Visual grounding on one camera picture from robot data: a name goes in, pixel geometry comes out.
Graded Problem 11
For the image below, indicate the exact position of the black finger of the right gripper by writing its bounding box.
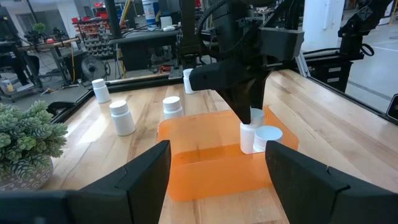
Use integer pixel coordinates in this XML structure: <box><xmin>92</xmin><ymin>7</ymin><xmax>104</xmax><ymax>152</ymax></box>
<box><xmin>217</xmin><ymin>83</ymin><xmax>252</xmax><ymax>125</ymax></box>
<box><xmin>250</xmin><ymin>74</ymin><xmax>271</xmax><ymax>110</ymax></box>

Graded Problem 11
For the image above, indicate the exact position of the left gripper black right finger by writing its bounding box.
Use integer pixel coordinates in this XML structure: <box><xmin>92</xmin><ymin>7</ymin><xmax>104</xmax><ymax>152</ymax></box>
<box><xmin>265</xmin><ymin>140</ymin><xmax>398</xmax><ymax>224</ymax></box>

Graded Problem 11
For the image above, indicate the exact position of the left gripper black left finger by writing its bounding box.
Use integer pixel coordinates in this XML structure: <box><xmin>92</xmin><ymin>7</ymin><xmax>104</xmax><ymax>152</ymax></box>
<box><xmin>0</xmin><ymin>139</ymin><xmax>173</xmax><ymax>224</ymax></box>

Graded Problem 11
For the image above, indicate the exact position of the white pill bottle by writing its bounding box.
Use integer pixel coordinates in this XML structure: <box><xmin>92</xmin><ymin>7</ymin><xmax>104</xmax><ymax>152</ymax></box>
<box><xmin>109</xmin><ymin>100</ymin><xmax>137</xmax><ymax>137</ymax></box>
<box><xmin>162</xmin><ymin>95</ymin><xmax>185</xmax><ymax>121</ymax></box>
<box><xmin>182</xmin><ymin>68</ymin><xmax>197</xmax><ymax>95</ymax></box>
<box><xmin>253</xmin><ymin>125</ymin><xmax>284</xmax><ymax>153</ymax></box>
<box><xmin>91</xmin><ymin>78</ymin><xmax>112</xmax><ymax>105</ymax></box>
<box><xmin>239</xmin><ymin>108</ymin><xmax>266</xmax><ymax>155</ymax></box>

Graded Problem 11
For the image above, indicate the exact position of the orange plastic basket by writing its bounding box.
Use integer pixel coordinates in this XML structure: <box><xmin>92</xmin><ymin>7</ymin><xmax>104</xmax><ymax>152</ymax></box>
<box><xmin>157</xmin><ymin>105</ymin><xmax>300</xmax><ymax>202</ymax></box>

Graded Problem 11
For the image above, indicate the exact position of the patterned grey plant pot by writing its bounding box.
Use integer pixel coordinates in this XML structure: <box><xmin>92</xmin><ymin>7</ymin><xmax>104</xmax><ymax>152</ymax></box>
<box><xmin>0</xmin><ymin>157</ymin><xmax>55</xmax><ymax>192</ymax></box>

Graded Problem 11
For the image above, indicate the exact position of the dark workbench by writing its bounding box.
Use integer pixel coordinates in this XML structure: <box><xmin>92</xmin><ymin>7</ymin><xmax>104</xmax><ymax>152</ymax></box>
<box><xmin>108</xmin><ymin>29</ymin><xmax>181</xmax><ymax>72</ymax></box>

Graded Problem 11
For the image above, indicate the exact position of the green succulent plant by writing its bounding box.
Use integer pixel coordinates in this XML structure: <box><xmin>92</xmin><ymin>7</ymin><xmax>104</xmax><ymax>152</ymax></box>
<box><xmin>0</xmin><ymin>100</ymin><xmax>69</xmax><ymax>180</ymax></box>

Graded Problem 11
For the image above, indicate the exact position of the blue and white barrel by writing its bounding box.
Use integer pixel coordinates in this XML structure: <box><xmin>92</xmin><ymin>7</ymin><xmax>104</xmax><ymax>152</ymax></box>
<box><xmin>142</xmin><ymin>0</ymin><xmax>160</xmax><ymax>27</ymax></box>

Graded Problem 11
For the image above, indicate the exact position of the black device with screen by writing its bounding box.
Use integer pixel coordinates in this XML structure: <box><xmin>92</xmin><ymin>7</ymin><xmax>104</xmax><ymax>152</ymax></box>
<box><xmin>386</xmin><ymin>93</ymin><xmax>398</xmax><ymax>121</ymax></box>

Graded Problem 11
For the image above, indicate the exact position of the black floor fan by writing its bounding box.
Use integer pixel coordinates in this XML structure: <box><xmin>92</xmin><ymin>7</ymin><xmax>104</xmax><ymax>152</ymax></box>
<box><xmin>80</xmin><ymin>55</ymin><xmax>108</xmax><ymax>82</ymax></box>

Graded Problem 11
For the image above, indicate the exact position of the red parts bin rack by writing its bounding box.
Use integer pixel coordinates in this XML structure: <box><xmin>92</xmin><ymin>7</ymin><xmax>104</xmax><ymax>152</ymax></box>
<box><xmin>71</xmin><ymin>15</ymin><xmax>109</xmax><ymax>58</ymax></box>

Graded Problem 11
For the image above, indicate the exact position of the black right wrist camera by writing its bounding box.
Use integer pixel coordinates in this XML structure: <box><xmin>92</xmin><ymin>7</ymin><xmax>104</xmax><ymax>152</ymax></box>
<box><xmin>259</xmin><ymin>27</ymin><xmax>305</xmax><ymax>62</ymax></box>

